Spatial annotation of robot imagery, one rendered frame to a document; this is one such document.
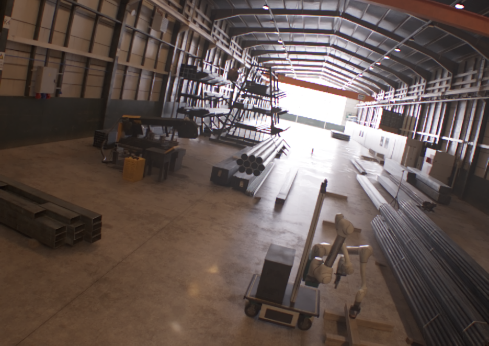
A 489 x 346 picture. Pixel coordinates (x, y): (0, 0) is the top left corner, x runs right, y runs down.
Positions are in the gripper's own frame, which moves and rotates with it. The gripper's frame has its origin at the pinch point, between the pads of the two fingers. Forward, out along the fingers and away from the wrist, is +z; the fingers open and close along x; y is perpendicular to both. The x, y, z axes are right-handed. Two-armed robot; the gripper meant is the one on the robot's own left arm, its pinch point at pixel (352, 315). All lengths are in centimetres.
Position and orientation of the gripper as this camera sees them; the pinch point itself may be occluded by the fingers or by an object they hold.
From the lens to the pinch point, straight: 496.5
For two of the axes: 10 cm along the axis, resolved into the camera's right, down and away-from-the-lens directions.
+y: 1.6, -1.3, 9.8
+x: -9.7, -2.3, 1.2
